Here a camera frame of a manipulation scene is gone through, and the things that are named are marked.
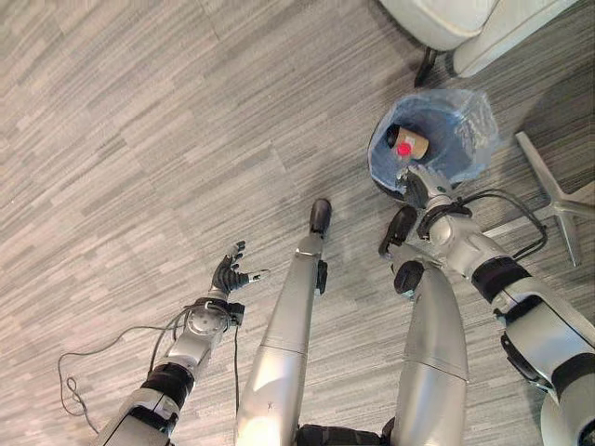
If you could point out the black robot waist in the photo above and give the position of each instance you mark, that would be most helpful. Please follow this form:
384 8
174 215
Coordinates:
339 436

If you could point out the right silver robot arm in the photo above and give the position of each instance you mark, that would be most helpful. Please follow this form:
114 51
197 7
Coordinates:
511 306

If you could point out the black sofa leg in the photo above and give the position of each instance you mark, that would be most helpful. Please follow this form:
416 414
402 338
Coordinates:
425 67

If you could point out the translucent blue garbage bag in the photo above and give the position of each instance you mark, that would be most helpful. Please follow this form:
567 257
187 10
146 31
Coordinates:
458 125

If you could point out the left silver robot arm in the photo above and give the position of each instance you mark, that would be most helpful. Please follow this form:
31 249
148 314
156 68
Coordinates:
176 362

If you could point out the left silver robot leg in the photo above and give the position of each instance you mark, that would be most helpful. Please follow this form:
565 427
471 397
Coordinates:
283 344

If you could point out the brown paper cup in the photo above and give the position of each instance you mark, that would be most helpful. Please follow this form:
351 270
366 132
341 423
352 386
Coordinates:
409 143

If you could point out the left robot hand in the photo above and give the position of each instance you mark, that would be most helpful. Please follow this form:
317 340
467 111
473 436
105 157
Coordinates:
226 277

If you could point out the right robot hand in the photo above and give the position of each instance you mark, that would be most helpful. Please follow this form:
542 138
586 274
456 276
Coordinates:
424 185

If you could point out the small black trash bin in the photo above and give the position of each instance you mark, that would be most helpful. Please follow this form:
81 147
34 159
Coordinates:
418 144

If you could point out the silver robot leg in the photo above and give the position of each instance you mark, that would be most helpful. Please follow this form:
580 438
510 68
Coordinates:
283 344
425 334

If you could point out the right silver robot leg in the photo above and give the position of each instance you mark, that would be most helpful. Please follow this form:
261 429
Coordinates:
425 334

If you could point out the white sofa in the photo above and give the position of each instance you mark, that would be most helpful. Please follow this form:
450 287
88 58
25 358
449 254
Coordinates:
469 28

